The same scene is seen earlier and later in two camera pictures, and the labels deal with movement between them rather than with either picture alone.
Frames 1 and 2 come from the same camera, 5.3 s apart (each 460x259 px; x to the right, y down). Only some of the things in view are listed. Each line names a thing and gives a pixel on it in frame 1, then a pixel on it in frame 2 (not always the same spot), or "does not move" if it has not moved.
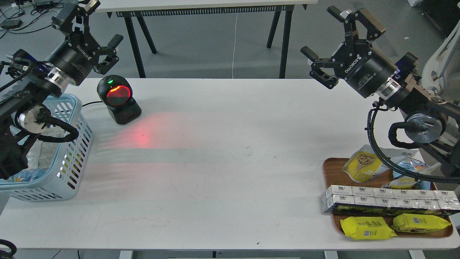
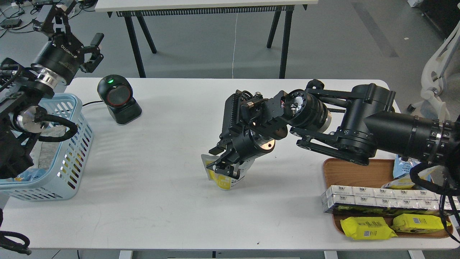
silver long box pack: [417, 198] does not move
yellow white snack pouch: [362, 164] → [227, 181]
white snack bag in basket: [41, 155] does not move
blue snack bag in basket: [28, 175] does not move
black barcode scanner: [116, 92] does not move
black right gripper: [354, 60] → [243, 145]
